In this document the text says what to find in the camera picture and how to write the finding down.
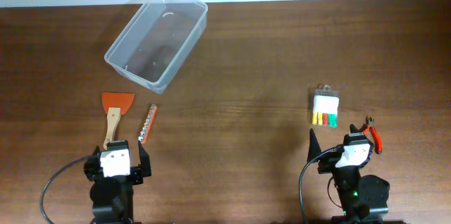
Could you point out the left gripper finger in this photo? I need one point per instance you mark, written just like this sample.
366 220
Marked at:
96 152
145 165

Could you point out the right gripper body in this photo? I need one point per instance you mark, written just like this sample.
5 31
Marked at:
326 167

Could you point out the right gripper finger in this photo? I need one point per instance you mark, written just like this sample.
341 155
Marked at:
314 147
353 128

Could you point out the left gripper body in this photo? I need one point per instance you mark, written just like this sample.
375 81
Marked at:
139 172

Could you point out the red black cutting pliers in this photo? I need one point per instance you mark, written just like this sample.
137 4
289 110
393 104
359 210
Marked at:
369 126

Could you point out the orange socket rail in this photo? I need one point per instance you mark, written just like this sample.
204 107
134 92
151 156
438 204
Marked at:
147 125

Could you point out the clear case of coloured bits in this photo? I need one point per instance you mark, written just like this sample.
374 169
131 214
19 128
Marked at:
325 106

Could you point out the clear plastic container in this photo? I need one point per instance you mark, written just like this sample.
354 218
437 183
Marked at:
157 40

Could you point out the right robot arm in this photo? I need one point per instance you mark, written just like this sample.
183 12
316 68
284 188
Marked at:
363 199

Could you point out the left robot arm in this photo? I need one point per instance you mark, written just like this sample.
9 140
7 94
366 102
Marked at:
113 179

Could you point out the orange scraper wooden handle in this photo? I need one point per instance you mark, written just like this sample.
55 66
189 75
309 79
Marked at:
115 105

